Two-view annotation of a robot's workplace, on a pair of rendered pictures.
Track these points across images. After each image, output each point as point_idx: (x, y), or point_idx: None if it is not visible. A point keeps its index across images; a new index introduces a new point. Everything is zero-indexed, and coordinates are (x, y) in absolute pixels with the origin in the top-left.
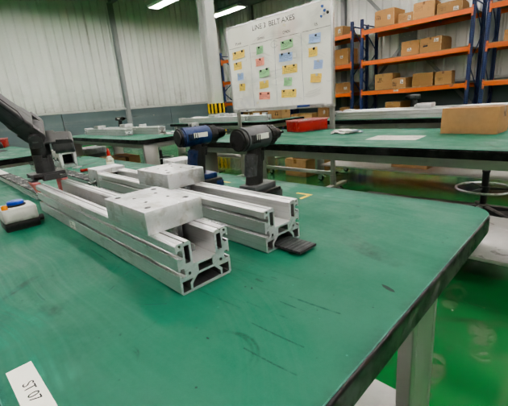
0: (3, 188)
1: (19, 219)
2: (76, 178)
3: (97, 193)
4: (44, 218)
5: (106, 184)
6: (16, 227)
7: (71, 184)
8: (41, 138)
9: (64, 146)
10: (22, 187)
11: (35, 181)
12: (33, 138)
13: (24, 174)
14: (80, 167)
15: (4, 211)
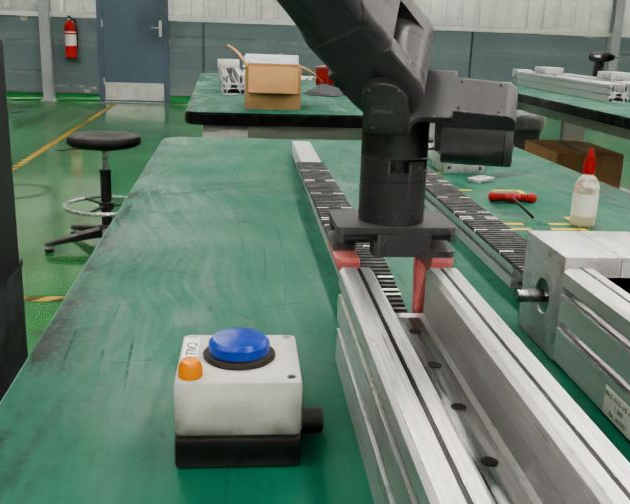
0: (291, 204)
1: (229, 428)
2: (474, 233)
3: (590, 489)
4: (325, 424)
5: (592, 336)
6: (210, 456)
7: (460, 312)
8: (407, 101)
9: (477, 140)
10: (324, 227)
11: (345, 248)
12: (380, 93)
13: (354, 169)
14: (488, 183)
15: (184, 384)
